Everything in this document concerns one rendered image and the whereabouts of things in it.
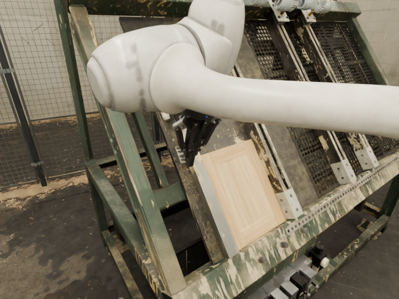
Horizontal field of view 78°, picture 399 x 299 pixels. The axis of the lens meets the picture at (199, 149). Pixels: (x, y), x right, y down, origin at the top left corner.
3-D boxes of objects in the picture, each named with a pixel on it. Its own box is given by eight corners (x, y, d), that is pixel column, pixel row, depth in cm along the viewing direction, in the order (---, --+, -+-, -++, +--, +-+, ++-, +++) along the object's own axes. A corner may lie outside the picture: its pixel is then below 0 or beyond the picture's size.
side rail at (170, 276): (161, 290, 89) (171, 296, 79) (69, 26, 103) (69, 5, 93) (176, 281, 92) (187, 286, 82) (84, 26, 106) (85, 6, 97)
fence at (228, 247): (224, 257, 96) (229, 258, 93) (141, 45, 109) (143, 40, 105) (233, 251, 99) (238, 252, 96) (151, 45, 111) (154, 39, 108)
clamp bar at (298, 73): (337, 185, 140) (383, 177, 119) (254, 7, 155) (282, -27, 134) (347, 180, 145) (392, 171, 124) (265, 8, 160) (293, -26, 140)
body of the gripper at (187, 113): (211, 85, 60) (205, 114, 66) (178, 89, 56) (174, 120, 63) (225, 104, 55) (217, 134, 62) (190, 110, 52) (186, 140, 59)
